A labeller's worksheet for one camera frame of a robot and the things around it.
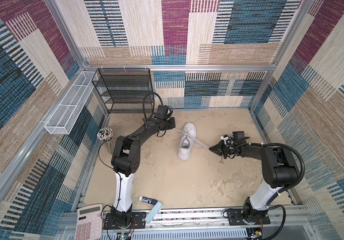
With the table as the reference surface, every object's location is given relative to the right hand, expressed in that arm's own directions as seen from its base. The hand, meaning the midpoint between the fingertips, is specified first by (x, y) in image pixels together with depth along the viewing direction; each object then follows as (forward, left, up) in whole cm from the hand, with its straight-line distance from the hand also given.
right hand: (210, 149), depth 93 cm
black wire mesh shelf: (+44, +56, +13) cm, 72 cm away
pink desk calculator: (-37, +63, -2) cm, 73 cm away
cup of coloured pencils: (+3, +59, +15) cm, 61 cm away
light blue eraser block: (-32, +33, -1) cm, 46 cm away
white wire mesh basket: (+16, +89, +15) cm, 92 cm away
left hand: (+17, +21, +8) cm, 28 cm away
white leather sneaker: (+5, +14, +3) cm, 15 cm away
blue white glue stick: (-27, +36, -2) cm, 45 cm away
